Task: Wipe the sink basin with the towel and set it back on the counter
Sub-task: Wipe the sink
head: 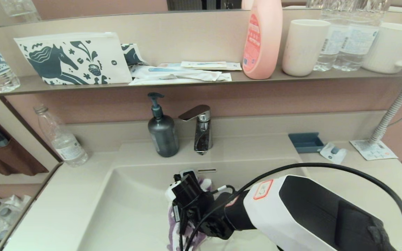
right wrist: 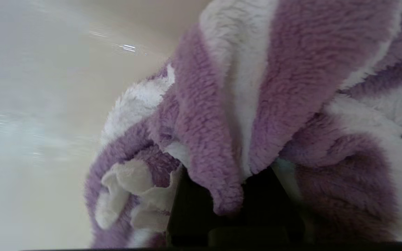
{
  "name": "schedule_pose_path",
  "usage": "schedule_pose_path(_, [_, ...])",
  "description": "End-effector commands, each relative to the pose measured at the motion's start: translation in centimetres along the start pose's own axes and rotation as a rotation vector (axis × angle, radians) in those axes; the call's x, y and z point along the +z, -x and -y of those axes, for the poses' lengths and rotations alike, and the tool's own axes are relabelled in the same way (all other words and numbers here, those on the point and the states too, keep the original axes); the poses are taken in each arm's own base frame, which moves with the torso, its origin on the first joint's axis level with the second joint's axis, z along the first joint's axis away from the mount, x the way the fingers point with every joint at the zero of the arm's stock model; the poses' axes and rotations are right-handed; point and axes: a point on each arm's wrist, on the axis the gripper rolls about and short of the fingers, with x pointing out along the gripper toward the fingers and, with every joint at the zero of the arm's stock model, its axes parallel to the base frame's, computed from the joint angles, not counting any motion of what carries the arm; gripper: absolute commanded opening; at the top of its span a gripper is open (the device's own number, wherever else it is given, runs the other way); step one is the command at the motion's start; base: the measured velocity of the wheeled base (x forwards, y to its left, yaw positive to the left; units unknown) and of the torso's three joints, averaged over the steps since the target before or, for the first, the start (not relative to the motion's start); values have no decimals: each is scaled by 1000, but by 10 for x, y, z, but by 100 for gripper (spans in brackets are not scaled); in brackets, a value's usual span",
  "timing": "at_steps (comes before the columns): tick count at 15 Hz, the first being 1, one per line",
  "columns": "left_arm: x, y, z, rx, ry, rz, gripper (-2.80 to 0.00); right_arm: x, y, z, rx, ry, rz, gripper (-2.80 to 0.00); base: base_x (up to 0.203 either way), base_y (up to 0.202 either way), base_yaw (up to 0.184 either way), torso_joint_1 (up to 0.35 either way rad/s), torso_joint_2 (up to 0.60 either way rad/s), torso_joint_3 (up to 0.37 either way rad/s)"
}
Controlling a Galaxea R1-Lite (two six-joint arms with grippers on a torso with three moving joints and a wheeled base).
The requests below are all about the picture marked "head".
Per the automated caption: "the white tumbler cup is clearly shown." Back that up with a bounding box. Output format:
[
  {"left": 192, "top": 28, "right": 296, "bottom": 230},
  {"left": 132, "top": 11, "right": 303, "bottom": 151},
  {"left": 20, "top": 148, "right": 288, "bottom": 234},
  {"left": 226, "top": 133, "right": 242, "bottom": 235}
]
[{"left": 282, "top": 19, "right": 330, "bottom": 77}]

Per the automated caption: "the blue soap tray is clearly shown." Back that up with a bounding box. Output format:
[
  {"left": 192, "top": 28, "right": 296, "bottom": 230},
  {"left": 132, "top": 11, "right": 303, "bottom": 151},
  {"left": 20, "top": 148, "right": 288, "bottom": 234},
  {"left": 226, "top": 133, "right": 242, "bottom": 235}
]
[{"left": 288, "top": 132, "right": 325, "bottom": 154}]

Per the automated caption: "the purple white striped towel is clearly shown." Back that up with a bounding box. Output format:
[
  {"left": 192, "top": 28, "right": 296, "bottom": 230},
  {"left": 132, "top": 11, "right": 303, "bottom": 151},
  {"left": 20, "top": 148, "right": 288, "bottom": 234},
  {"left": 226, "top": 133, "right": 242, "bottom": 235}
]
[{"left": 166, "top": 178, "right": 215, "bottom": 251}]

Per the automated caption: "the pink lotion bottle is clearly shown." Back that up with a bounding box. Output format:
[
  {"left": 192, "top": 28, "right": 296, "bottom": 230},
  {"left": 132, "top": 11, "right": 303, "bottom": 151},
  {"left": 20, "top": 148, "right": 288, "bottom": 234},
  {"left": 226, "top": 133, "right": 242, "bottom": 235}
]
[{"left": 242, "top": 0, "right": 283, "bottom": 80}]

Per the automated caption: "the white horse print pouch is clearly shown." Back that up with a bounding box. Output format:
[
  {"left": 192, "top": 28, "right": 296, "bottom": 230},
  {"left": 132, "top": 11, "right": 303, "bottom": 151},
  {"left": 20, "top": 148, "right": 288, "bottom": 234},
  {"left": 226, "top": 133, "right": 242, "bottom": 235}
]
[{"left": 14, "top": 32, "right": 133, "bottom": 85}]

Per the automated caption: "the white ceramic mug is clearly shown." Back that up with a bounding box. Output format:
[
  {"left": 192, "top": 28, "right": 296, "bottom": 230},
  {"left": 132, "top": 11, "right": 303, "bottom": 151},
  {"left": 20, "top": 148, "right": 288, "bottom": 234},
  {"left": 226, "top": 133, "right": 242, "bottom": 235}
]
[{"left": 362, "top": 22, "right": 402, "bottom": 74}]

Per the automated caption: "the clear water bottle white label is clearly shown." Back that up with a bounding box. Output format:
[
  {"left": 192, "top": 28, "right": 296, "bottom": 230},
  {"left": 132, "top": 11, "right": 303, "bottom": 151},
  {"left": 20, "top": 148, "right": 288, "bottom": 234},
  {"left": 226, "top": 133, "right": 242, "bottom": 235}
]
[
  {"left": 313, "top": 0, "right": 350, "bottom": 72},
  {"left": 333, "top": 0, "right": 391, "bottom": 72}
]

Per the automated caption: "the long white toothbrush packet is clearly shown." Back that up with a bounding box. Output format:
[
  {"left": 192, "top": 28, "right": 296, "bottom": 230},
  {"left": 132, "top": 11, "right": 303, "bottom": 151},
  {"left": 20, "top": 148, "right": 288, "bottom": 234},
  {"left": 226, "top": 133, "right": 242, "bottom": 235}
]
[{"left": 130, "top": 65, "right": 223, "bottom": 82}]

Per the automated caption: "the grey wall shelf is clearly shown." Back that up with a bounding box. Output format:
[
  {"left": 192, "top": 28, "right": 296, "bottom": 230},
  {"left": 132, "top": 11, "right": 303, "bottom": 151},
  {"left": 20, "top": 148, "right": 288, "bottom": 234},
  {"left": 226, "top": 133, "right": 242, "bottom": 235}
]
[{"left": 0, "top": 66, "right": 402, "bottom": 99}]

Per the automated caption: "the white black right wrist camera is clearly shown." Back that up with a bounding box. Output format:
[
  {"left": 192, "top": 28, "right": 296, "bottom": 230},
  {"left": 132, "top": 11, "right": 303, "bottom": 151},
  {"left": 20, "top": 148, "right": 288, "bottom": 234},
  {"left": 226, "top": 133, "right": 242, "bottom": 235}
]
[{"left": 165, "top": 169, "right": 205, "bottom": 206}]

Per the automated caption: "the chrome sink faucet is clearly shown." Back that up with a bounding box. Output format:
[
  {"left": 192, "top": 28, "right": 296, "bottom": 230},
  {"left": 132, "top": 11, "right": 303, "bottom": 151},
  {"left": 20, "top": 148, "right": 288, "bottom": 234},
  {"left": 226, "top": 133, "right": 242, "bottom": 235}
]
[{"left": 178, "top": 105, "right": 213, "bottom": 155}]

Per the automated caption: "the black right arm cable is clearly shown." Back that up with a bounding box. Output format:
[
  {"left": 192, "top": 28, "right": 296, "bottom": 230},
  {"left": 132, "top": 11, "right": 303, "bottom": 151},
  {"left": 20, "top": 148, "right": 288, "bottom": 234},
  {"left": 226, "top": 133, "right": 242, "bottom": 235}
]
[{"left": 180, "top": 163, "right": 402, "bottom": 251}]

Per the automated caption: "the slim clear plastic bottle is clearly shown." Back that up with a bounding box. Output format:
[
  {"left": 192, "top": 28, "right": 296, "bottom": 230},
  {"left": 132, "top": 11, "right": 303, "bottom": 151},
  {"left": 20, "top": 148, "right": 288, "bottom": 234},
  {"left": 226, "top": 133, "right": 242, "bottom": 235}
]
[{"left": 33, "top": 105, "right": 89, "bottom": 167}]

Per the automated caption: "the beige sink basin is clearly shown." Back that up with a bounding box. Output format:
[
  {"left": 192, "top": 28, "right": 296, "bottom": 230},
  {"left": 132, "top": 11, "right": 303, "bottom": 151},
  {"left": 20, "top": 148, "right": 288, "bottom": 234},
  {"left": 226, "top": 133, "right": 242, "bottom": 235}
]
[{"left": 77, "top": 135, "right": 344, "bottom": 251}]

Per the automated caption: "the small blue print pouch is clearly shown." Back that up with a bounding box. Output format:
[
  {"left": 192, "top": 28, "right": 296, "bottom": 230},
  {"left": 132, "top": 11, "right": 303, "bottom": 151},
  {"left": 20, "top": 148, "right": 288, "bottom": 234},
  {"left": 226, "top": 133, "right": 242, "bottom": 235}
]
[{"left": 121, "top": 44, "right": 147, "bottom": 67}]

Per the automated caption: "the white corrugated hose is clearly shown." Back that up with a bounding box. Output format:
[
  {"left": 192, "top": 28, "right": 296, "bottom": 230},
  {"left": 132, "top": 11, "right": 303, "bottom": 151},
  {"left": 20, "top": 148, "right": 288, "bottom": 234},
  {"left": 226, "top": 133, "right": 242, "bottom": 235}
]
[{"left": 368, "top": 82, "right": 402, "bottom": 145}]

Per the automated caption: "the wall mirror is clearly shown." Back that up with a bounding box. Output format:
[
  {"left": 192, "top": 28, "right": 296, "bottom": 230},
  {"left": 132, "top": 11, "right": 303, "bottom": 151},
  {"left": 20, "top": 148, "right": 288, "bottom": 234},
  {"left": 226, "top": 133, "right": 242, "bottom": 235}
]
[{"left": 0, "top": 0, "right": 402, "bottom": 28}]

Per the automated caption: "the grey soap pump bottle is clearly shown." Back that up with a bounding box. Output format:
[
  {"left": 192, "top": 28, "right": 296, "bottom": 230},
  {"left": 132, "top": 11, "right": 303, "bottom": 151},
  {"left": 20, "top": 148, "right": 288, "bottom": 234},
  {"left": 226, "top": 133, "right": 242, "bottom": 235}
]
[{"left": 148, "top": 92, "right": 180, "bottom": 158}]

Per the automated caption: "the small cream sachet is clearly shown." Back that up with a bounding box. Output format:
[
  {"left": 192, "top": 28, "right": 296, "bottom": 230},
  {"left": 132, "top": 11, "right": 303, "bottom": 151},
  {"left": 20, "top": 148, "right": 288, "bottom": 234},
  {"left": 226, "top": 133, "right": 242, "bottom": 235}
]
[{"left": 181, "top": 61, "right": 228, "bottom": 69}]

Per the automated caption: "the white printed paper card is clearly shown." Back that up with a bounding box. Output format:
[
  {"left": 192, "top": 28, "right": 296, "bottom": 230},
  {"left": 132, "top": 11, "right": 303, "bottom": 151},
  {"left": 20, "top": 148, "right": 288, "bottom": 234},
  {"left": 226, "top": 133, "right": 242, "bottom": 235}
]
[{"left": 350, "top": 139, "right": 399, "bottom": 161}]

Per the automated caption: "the small white blue sachet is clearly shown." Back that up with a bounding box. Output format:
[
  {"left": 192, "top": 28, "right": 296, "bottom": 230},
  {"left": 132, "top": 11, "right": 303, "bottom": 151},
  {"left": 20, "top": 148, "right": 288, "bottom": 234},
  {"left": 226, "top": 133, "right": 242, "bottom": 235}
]
[{"left": 320, "top": 142, "right": 347, "bottom": 165}]

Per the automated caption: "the flat white sachet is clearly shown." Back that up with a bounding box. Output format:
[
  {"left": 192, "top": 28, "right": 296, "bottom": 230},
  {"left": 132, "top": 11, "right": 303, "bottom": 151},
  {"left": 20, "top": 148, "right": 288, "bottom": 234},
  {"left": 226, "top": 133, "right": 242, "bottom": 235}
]
[{"left": 128, "top": 73, "right": 232, "bottom": 86}]

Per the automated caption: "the white blue edged sachet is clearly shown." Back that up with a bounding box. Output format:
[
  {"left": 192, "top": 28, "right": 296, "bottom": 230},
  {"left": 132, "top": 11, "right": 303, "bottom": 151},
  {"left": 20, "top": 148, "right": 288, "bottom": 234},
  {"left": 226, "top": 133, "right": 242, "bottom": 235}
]
[{"left": 158, "top": 63, "right": 243, "bottom": 71}]

